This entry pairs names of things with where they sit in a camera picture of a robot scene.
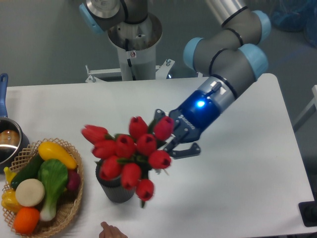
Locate orange fruit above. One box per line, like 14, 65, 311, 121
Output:
13, 207, 40, 235

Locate person's hand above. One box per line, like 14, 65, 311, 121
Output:
99, 222, 128, 238

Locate green bok choy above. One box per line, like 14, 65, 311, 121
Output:
38, 159, 68, 222

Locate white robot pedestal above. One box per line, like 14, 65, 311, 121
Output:
107, 13, 162, 81

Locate yellow bell pepper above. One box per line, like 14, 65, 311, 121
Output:
1, 188, 23, 213

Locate purple red radish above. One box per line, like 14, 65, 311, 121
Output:
66, 170, 81, 191

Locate blue plastic bag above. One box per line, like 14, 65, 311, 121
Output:
269, 0, 317, 47

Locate white furniture frame right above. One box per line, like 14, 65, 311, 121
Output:
293, 85, 317, 132

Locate blue handled saucepan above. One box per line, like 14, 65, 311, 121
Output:
0, 73, 29, 174

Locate yellow squash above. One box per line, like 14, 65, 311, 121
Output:
38, 141, 77, 170

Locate round beige bun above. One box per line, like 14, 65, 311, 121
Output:
15, 178, 45, 207

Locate black device at table edge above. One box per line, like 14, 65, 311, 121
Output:
298, 201, 317, 227

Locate white metal base frame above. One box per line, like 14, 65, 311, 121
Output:
85, 58, 175, 83

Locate red tulip bouquet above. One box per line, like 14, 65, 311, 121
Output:
81, 116, 175, 207

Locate dark grey ribbed vase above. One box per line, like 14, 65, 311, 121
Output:
95, 165, 135, 203

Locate green cucumber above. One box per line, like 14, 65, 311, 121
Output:
10, 154, 44, 190

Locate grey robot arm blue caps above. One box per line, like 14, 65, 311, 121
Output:
79, 0, 271, 159

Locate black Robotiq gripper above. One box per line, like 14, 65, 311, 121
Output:
153, 90, 220, 159

